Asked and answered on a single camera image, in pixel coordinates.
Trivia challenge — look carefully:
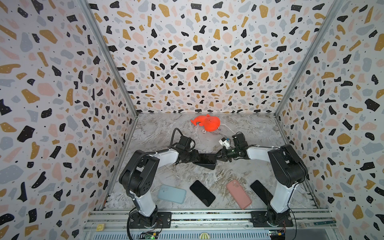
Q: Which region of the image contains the black phone case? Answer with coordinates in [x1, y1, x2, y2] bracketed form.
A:
[193, 154, 217, 170]

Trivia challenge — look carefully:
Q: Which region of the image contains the pink phone case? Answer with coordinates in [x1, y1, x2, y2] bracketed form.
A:
[226, 180, 252, 210]

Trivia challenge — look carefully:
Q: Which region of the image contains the light blue phone case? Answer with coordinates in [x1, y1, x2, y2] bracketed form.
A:
[157, 185, 187, 204]

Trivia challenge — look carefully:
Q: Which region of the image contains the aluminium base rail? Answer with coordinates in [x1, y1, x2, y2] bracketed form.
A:
[80, 209, 343, 240]

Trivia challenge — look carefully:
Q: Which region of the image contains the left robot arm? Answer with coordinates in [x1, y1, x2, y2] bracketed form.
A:
[119, 136, 199, 227]

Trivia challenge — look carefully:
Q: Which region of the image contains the red plush whale toy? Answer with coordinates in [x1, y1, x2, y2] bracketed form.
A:
[191, 114, 221, 132]

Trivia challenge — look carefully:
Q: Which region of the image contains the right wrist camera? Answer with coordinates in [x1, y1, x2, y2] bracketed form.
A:
[219, 138, 231, 149]

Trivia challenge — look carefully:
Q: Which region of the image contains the black smartphone right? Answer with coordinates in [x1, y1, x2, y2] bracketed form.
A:
[250, 180, 273, 205]

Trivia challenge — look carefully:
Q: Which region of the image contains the black smartphone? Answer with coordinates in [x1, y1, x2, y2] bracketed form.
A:
[250, 180, 273, 205]
[190, 180, 216, 207]

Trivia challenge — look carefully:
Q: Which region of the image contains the black smartphone centre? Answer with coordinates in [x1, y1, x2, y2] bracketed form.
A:
[190, 180, 216, 207]

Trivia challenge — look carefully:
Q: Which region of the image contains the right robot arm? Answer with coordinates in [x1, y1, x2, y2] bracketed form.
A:
[216, 132, 308, 227]

